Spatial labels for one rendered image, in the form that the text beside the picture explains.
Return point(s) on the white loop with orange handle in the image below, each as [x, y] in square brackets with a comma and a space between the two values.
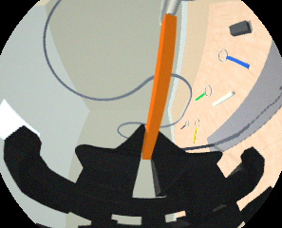
[162, 76]

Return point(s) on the white rectangular bar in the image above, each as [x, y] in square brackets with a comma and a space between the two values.
[221, 100]

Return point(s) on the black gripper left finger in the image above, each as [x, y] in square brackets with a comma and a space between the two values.
[123, 160]

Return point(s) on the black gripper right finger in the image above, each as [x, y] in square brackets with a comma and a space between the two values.
[170, 161]

